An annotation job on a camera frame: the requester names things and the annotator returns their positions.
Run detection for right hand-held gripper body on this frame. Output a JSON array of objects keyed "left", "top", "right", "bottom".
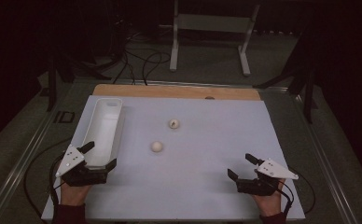
[{"left": 235, "top": 158, "right": 299, "bottom": 197}]

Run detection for black stand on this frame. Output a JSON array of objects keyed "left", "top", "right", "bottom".
[
  {"left": 253, "top": 31, "right": 318, "bottom": 125},
  {"left": 47, "top": 52, "right": 112, "bottom": 112}
]

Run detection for black floor cables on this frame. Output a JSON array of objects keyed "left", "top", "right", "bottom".
[{"left": 112, "top": 18, "right": 173, "bottom": 87}]

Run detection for hand-held gripper cable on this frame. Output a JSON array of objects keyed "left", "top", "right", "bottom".
[
  {"left": 22, "top": 137, "right": 73, "bottom": 224},
  {"left": 271, "top": 167, "right": 316, "bottom": 218}
]

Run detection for left hand-held gripper cable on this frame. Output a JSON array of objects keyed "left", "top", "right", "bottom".
[{"left": 22, "top": 137, "right": 73, "bottom": 224}]

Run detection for white metal stand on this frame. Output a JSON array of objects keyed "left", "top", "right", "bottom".
[{"left": 159, "top": 0, "right": 261, "bottom": 77}]

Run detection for black rectangular floor frame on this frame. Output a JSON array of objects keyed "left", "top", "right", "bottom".
[{"left": 53, "top": 110, "right": 76, "bottom": 124}]

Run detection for right hand-held gripper cable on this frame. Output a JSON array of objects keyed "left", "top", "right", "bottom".
[{"left": 271, "top": 167, "right": 316, "bottom": 218}]

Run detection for plain white ball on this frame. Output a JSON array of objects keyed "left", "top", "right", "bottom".
[{"left": 150, "top": 141, "right": 164, "bottom": 154}]

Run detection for white plastic bin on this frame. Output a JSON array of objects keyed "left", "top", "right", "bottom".
[{"left": 81, "top": 97, "right": 126, "bottom": 171}]

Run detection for person's right hand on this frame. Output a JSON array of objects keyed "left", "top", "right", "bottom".
[{"left": 252, "top": 180, "right": 286, "bottom": 217}]

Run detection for pale blue table mat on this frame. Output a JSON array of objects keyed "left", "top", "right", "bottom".
[{"left": 41, "top": 94, "right": 306, "bottom": 222}]

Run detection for person's left hand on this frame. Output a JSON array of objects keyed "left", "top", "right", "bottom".
[{"left": 61, "top": 181, "right": 91, "bottom": 206}]

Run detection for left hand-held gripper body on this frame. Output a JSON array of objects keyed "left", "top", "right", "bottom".
[{"left": 55, "top": 144, "right": 108, "bottom": 188}]

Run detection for metal floor rail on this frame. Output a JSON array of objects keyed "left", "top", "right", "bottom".
[
  {"left": 0, "top": 81, "right": 77, "bottom": 224},
  {"left": 294, "top": 91, "right": 359, "bottom": 224}
]

